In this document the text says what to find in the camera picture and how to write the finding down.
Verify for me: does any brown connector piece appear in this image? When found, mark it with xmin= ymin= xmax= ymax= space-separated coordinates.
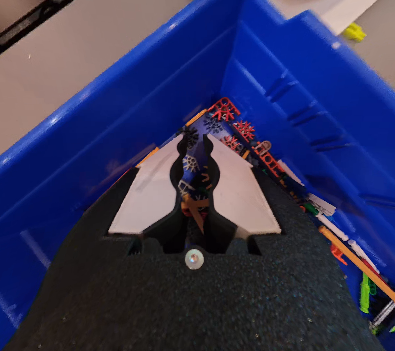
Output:
xmin=181 ymin=195 xmax=212 ymax=234

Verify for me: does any blue tagged plastic bin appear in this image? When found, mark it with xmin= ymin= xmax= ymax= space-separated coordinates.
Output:
xmin=0 ymin=0 xmax=395 ymax=351

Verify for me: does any yellow-green clip piece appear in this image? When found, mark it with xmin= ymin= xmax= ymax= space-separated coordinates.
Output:
xmin=343 ymin=23 xmax=367 ymax=42

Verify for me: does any pile of construction toy pieces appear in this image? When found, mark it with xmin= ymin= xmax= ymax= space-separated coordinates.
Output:
xmin=136 ymin=97 xmax=395 ymax=336

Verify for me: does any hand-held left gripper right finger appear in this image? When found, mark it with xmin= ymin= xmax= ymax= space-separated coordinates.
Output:
xmin=203 ymin=134 xmax=282 ymax=254

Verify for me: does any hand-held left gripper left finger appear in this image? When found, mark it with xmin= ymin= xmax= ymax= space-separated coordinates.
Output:
xmin=108 ymin=134 xmax=189 ymax=254

